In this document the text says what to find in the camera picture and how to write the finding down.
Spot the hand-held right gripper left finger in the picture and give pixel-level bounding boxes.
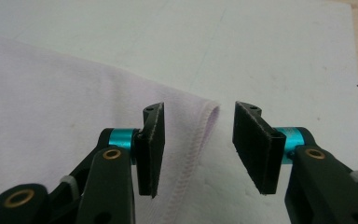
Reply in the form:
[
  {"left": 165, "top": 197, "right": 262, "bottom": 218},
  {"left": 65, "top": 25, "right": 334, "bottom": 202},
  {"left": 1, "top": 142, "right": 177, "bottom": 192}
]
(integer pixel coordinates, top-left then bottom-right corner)
[{"left": 134, "top": 102, "right": 166, "bottom": 199}]

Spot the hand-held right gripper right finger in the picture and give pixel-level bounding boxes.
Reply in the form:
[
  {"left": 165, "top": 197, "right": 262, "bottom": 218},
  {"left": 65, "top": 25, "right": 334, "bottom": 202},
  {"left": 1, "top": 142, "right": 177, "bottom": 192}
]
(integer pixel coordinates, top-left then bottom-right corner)
[{"left": 232, "top": 101, "right": 287, "bottom": 195}]

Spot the lilac printed towel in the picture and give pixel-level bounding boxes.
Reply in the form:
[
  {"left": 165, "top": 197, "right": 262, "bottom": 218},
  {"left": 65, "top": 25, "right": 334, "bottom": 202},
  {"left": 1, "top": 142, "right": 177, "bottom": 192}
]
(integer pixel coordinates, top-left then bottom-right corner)
[{"left": 0, "top": 32, "right": 222, "bottom": 224}]

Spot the white foam mat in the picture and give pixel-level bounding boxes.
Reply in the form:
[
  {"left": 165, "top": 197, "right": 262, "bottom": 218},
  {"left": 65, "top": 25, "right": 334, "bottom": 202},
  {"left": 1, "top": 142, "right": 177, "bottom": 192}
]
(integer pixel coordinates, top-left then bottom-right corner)
[{"left": 0, "top": 0, "right": 358, "bottom": 224}]

